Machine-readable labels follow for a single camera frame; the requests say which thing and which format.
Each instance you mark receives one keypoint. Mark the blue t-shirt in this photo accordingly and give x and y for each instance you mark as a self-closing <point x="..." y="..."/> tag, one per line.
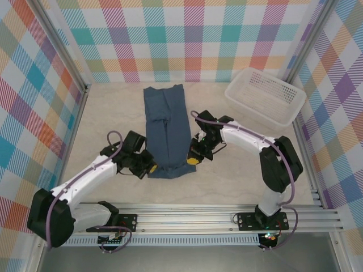
<point x="175" y="127"/>

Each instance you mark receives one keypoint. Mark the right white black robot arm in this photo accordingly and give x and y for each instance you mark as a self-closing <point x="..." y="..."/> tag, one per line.
<point x="280" y="167"/>

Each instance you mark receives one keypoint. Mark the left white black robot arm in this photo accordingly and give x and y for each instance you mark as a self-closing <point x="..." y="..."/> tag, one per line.
<point x="85" y="181"/>

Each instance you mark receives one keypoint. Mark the white plastic basket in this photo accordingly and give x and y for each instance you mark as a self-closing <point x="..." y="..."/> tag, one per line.
<point x="263" y="96"/>

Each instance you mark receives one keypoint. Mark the small electronics board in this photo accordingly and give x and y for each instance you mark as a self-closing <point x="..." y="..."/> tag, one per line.
<point x="269" y="238"/>
<point x="110" y="240"/>

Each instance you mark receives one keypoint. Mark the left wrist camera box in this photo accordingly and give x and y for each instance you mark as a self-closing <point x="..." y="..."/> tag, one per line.
<point x="135" y="141"/>

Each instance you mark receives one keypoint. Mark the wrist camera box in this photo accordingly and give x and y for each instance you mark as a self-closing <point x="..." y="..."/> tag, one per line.
<point x="207" y="116"/>
<point x="135" y="141"/>

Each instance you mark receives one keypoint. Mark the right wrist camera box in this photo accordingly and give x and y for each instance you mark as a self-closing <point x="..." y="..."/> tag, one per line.
<point x="207" y="116"/>

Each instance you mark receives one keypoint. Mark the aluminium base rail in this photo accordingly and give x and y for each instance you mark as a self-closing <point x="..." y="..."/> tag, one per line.
<point x="184" y="219"/>

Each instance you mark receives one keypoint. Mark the aluminium table side rail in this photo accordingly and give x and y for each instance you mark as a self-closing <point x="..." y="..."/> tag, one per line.
<point x="317" y="198"/>

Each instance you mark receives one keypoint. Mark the aluminium frame post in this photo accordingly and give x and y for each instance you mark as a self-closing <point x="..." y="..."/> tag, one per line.
<point x="56" y="42"/>
<point x="309" y="37"/>

